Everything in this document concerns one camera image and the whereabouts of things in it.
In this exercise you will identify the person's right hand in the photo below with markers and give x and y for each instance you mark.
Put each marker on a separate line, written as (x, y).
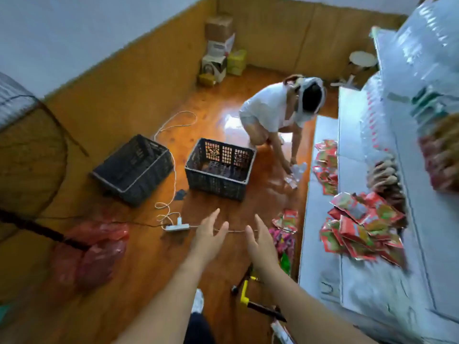
(263, 251)

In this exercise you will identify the person's left hand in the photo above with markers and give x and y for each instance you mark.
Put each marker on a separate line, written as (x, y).
(206, 237)

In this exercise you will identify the person's right thumb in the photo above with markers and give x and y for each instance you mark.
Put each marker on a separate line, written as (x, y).
(250, 241)

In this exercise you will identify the person's left thumb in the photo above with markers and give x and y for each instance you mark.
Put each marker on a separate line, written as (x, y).
(223, 233)

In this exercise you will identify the person's left forearm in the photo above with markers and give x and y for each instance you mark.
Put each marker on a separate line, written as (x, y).
(163, 300)

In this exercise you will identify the person's right forearm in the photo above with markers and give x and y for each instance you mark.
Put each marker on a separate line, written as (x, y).
(308, 311)

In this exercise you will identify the pink snack packets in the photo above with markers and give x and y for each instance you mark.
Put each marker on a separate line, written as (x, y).
(284, 247)

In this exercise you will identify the red and green packets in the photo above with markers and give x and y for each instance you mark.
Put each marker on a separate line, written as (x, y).
(287, 220)

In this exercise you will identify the white power strip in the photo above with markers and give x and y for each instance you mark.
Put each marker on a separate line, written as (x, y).
(176, 227)

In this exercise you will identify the yellow and black tool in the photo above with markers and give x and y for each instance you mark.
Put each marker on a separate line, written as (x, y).
(247, 295)

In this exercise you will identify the small dark scrap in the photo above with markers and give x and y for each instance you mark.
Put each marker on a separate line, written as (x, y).
(180, 195)

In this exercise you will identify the black plastic crate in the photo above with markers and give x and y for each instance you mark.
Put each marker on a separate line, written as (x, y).
(134, 171)
(218, 171)

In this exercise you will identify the person's white shoe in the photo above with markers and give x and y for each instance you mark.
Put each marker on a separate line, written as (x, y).
(198, 300)

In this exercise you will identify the clear plastic bag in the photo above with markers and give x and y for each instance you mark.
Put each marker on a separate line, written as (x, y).
(296, 173)

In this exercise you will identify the person's dark trouser leg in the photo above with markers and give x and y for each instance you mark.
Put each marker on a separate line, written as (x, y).
(198, 329)

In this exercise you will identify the row of red sachets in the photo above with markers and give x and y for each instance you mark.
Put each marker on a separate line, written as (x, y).
(327, 164)

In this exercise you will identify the pile of red snack packets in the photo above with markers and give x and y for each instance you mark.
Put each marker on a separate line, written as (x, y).
(362, 229)

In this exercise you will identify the red plastic bag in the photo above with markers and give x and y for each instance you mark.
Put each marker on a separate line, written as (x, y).
(91, 252)

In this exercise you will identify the white store shelf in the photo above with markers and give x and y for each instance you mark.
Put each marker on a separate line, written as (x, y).
(376, 283)

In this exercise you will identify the brown snack bags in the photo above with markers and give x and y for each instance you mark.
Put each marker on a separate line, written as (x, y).
(385, 179)

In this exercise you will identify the small yellow box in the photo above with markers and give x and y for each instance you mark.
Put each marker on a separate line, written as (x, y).
(207, 80)

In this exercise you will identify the white box with picture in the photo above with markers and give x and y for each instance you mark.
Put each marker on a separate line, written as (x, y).
(213, 68)

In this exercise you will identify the green cardboard box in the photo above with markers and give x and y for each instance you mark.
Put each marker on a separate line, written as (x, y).
(237, 62)

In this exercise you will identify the white cardboard box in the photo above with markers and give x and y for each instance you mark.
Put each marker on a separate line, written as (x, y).
(220, 46)

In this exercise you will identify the brown cardboard box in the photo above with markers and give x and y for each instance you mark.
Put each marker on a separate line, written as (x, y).
(218, 27)

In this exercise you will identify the red bagged snacks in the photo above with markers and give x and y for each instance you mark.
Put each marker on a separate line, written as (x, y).
(441, 157)

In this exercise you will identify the black standing fan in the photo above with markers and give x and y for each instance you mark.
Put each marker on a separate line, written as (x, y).
(25, 157)

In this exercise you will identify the white round stool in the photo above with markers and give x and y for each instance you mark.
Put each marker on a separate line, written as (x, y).
(363, 60)

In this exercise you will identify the packs of water bottles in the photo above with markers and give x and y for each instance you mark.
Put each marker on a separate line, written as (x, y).
(412, 68)

